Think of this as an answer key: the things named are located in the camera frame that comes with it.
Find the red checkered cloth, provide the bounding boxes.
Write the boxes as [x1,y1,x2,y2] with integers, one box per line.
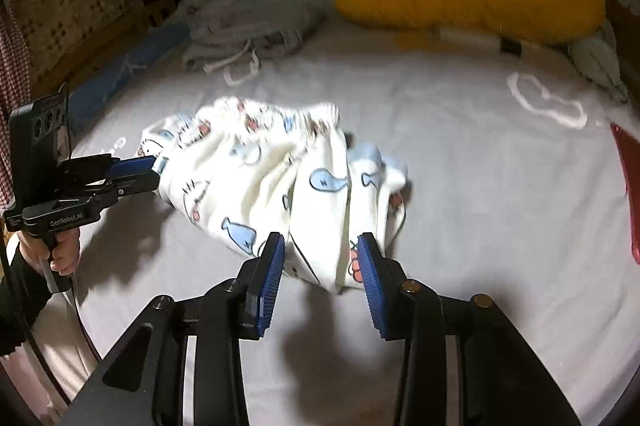
[0,0,34,209]

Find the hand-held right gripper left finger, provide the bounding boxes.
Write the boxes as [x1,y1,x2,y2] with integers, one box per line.
[60,232,286,426]

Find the white cartoon print pants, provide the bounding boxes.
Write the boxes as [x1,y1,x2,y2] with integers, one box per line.
[136,97,412,295]

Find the person's leg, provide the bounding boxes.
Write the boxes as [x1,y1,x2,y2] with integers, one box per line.
[27,288,103,414]

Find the wooden cane headboard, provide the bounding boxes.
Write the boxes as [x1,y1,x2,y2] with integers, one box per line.
[2,0,177,99]

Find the grey printed bed sheet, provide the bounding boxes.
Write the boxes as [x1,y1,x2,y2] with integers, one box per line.
[65,6,640,426]

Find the person's left forearm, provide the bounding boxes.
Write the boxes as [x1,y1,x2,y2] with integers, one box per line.
[0,241,56,359]

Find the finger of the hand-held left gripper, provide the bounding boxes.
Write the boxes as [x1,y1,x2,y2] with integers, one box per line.
[106,156,157,179]
[90,171,162,201]

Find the teal striped cloth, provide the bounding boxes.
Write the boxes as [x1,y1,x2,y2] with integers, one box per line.
[567,18,632,105]

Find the red plastic sheet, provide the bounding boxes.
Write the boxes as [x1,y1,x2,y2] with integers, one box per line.
[610,122,640,265]

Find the person's left hand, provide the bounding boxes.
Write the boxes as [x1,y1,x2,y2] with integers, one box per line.
[19,228,82,277]

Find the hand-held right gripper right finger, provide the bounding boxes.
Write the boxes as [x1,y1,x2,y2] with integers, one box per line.
[357,232,581,426]

